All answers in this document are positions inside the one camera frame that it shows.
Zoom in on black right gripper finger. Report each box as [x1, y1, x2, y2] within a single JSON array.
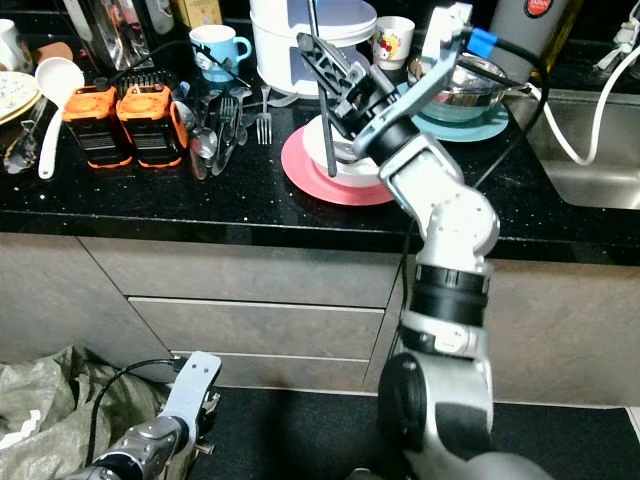
[[298, 32, 361, 99]]

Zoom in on white bowl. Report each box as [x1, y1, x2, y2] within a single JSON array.
[[303, 113, 386, 188]]

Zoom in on pink plate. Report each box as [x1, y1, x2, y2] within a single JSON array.
[[280, 125, 396, 208]]

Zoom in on white stacked food container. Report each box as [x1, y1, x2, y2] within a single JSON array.
[[248, 0, 379, 98]]

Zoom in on short metal spoon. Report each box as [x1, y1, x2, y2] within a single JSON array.
[[330, 140, 364, 167]]

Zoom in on white cartoon print mug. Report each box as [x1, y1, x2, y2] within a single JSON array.
[[372, 15, 416, 71]]

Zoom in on grey drawer front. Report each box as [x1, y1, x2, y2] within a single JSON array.
[[160, 350, 371, 393], [78, 237, 401, 309], [125, 295, 386, 361]]

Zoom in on black floor mat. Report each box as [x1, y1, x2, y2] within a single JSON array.
[[160, 385, 631, 480]]

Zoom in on stainless steel bowl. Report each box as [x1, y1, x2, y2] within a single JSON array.
[[407, 52, 531, 111]]

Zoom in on blue mug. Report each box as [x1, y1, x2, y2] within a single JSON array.
[[189, 25, 251, 83]]

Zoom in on light blue plate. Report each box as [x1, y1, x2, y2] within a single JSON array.
[[410, 100, 511, 144]]

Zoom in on yellow box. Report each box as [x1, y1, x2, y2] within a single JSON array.
[[170, 0, 223, 29]]

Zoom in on olive green plastic bag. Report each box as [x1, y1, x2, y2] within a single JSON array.
[[0, 345, 176, 480]]

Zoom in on grey thermos with red label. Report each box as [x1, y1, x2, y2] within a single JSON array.
[[490, 0, 583, 83]]

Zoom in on grey cabinet door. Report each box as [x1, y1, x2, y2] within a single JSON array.
[[360, 255, 640, 411], [0, 232, 176, 379]]

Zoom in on stainless steel sink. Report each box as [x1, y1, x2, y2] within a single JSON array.
[[510, 88, 640, 211]]

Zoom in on patterned cream plate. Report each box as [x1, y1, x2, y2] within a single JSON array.
[[0, 70, 41, 123]]

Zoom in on metal tongs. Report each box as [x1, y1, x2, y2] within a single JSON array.
[[5, 100, 51, 176]]

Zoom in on white faucet fitting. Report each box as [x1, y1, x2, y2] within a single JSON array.
[[595, 18, 640, 71]]

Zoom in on white plastic ladle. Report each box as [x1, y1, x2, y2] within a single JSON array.
[[35, 57, 86, 181]]

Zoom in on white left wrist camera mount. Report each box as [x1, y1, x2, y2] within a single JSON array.
[[165, 350, 223, 431]]

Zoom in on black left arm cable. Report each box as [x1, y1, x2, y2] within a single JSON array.
[[85, 358, 186, 466]]

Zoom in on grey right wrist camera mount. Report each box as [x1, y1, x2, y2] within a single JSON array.
[[378, 3, 477, 129]]

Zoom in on white hose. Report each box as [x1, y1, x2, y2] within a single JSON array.
[[525, 45, 640, 166]]

